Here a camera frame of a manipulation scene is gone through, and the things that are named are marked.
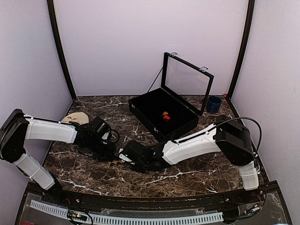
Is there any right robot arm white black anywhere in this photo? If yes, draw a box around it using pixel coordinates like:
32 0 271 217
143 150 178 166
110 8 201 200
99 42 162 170
123 115 259 203

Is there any black frame post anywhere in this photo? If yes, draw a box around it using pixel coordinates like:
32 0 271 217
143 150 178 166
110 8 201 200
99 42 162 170
227 0 255 101
46 0 77 101

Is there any blue mug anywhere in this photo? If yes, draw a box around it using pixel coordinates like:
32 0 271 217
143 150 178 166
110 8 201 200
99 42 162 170
206 96 222 114

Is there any beige round plate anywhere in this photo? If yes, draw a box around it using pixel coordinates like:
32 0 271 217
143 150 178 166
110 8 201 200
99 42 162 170
61 112 90 125

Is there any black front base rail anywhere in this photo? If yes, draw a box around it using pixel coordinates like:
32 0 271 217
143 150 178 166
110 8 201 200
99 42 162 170
15 181 292 225

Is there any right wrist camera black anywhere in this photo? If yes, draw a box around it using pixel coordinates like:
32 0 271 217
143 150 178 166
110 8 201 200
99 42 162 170
119 140 146 164

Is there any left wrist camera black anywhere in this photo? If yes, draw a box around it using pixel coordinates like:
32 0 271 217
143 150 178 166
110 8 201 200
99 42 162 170
90 116 112 141

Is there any left black frame post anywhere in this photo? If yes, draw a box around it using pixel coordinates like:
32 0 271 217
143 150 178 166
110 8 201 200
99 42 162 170
46 0 77 101

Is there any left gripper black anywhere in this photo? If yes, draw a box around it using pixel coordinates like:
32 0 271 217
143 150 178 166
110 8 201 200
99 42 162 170
87 135 118 162

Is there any white slotted cable duct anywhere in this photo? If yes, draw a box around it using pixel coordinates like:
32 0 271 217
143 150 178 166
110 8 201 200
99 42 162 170
29 200 224 225

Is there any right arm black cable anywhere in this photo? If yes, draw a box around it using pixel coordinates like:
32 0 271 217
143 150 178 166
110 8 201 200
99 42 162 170
215 117 262 158

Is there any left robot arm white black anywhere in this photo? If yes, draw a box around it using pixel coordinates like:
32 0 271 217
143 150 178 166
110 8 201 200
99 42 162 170
0 109 116 204

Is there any tan brown argyle sock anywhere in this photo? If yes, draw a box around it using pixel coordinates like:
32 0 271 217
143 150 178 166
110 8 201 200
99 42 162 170
109 159 123 166

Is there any red orange argyle sock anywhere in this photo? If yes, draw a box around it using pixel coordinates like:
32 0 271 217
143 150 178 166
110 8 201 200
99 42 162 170
162 112 171 121

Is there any right black frame post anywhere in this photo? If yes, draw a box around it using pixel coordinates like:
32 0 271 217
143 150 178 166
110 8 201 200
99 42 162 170
227 0 255 101

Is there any black display case box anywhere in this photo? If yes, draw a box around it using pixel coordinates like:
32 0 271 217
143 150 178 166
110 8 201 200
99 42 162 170
129 52 214 142

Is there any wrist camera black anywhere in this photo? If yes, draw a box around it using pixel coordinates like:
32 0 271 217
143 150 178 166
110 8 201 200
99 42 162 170
90 116 112 141
119 140 146 164

